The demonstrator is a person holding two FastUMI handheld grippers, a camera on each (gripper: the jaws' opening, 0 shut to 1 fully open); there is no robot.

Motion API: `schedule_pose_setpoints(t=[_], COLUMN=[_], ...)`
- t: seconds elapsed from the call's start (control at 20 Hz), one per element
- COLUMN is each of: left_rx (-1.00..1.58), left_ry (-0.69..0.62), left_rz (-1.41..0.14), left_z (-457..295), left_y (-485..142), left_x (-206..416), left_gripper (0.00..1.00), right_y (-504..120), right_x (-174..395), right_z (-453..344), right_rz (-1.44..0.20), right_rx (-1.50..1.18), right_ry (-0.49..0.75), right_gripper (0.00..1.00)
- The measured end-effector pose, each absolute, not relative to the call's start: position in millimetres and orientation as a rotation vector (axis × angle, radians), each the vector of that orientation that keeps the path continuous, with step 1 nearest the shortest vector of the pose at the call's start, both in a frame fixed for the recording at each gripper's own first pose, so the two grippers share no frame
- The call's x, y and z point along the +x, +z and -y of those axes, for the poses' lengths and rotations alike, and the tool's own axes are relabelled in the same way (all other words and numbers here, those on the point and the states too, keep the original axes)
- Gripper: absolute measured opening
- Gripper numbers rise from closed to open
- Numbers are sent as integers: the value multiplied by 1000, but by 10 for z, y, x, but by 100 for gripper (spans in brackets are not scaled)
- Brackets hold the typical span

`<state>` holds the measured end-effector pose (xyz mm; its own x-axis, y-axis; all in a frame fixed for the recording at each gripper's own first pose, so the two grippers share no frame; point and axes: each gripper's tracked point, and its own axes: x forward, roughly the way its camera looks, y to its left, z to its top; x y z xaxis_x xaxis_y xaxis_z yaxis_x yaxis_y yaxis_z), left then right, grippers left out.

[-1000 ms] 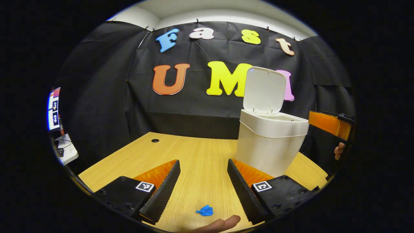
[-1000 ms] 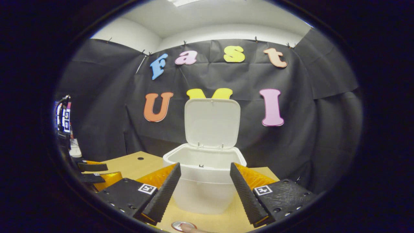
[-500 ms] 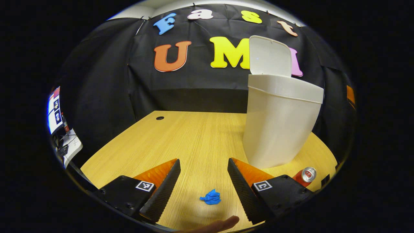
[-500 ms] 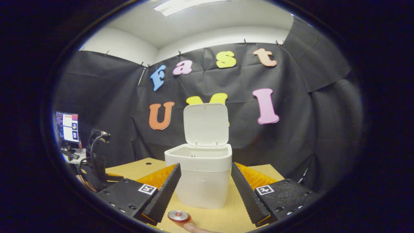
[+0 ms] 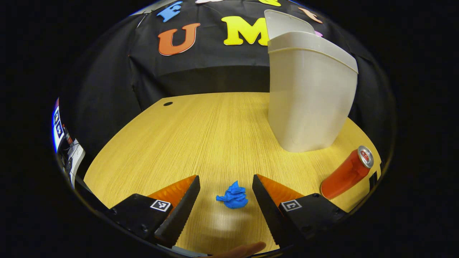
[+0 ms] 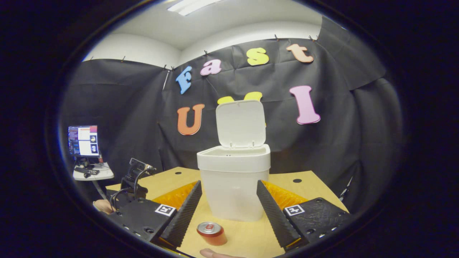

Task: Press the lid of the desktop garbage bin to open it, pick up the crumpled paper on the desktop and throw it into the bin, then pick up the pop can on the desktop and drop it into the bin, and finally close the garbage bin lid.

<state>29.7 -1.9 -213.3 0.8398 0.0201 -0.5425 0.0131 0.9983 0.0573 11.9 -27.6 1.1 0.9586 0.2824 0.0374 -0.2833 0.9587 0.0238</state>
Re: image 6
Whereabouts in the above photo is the ceiling light panel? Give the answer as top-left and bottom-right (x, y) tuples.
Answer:
(167, 0), (224, 16)

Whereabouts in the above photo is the wooden desktop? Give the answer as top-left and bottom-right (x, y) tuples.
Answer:
(106, 167), (349, 258)

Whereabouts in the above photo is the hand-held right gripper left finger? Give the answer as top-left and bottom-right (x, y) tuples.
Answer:
(108, 180), (202, 249)

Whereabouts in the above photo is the black backdrop cloth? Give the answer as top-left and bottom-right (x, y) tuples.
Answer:
(59, 16), (404, 215)

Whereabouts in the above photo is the red pop can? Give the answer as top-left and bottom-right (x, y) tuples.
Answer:
(197, 221), (228, 246)

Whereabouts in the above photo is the white desktop garbage bin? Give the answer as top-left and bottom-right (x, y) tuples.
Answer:
(197, 100), (271, 221)

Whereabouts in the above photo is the white side table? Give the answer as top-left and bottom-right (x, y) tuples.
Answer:
(73, 162), (114, 200)

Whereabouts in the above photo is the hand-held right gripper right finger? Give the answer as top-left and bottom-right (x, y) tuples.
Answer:
(256, 180), (350, 251)

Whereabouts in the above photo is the computer monitor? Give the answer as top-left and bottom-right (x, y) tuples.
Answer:
(68, 125), (100, 158)

